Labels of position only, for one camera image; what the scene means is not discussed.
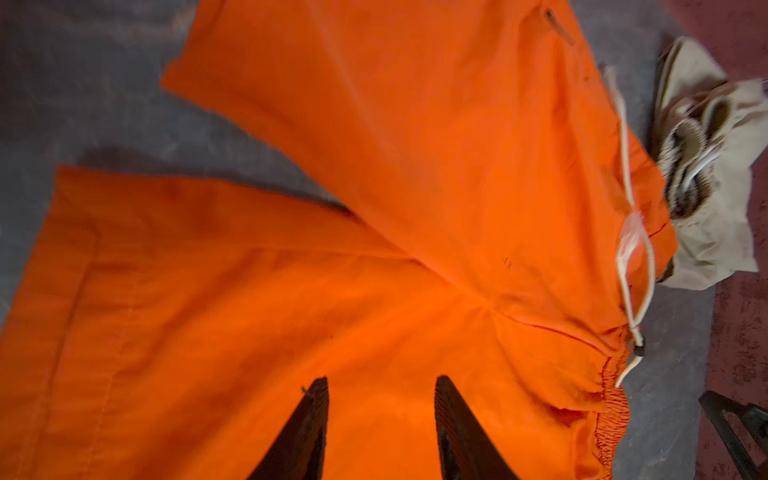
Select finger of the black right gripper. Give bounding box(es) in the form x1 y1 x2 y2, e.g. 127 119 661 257
699 390 767 480

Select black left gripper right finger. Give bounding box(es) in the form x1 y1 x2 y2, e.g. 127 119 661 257
434 375 518 480

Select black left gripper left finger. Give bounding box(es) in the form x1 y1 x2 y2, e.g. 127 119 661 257
247 377 329 480

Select orange shorts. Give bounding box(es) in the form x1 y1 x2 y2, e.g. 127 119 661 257
1 1 677 479

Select beige drawstring shorts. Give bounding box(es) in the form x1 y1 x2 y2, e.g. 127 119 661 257
652 37 767 291

